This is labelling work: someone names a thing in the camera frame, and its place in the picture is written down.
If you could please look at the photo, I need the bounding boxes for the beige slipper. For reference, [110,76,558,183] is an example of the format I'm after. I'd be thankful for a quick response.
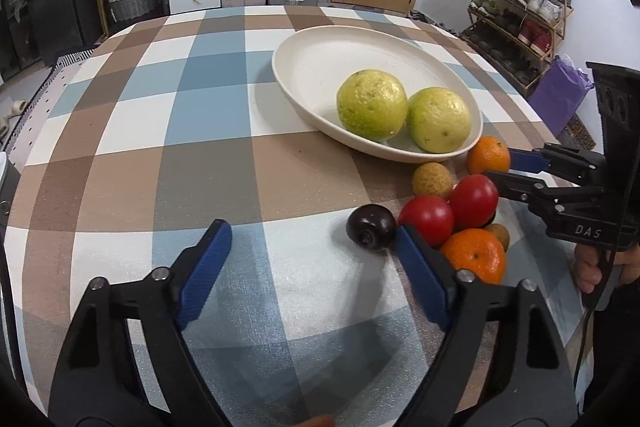
[0,99,26,132]

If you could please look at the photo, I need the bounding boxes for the cream oval plate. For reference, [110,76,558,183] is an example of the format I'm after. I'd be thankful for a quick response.
[271,26,483,165]

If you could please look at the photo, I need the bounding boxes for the checked tablecloth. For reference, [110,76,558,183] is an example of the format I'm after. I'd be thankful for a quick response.
[0,4,601,427]

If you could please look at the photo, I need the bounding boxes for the orange mandarin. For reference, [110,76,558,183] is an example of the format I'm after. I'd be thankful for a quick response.
[466,135,512,176]
[439,228,507,286]

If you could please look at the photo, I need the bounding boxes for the wooden shoe rack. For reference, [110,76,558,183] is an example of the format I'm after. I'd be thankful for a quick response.
[460,0,575,90]

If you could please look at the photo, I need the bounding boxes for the person's right forearm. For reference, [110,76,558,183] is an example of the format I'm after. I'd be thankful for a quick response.
[580,282,640,413]

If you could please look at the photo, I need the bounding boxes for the black cable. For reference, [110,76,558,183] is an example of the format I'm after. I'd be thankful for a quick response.
[574,207,626,388]

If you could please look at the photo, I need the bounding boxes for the loose shoes by door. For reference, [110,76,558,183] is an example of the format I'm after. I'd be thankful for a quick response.
[407,9,456,35]

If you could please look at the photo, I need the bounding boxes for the purple bag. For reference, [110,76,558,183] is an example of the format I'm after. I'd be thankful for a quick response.
[527,55,596,138]

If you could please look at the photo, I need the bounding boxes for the tan bumpy longan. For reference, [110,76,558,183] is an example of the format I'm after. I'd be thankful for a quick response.
[411,162,455,200]

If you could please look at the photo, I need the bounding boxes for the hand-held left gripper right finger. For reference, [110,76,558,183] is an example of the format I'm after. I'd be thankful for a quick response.
[395,223,578,427]

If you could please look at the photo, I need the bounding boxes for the yellow-green guava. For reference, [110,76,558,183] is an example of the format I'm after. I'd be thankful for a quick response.
[405,87,472,154]
[336,69,409,144]

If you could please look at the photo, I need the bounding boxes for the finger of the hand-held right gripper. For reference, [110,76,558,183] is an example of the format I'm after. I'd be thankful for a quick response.
[484,170,568,219]
[507,143,608,182]

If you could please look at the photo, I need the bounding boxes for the dark purple plum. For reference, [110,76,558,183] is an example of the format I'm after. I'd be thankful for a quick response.
[346,204,398,253]

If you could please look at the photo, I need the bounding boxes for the brown kiwi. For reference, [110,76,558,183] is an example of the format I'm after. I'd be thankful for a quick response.
[484,223,511,253]

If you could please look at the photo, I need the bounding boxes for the red tomato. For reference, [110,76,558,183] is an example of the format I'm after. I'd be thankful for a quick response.
[397,195,455,249]
[448,174,500,230]

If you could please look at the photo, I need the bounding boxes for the person's right hand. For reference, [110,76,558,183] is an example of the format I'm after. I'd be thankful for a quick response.
[574,243,640,294]

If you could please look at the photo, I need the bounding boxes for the patterned door mat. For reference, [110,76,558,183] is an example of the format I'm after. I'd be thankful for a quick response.
[557,114,598,150]

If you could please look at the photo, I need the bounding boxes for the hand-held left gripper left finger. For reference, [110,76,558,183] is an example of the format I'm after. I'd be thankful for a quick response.
[48,219,233,427]

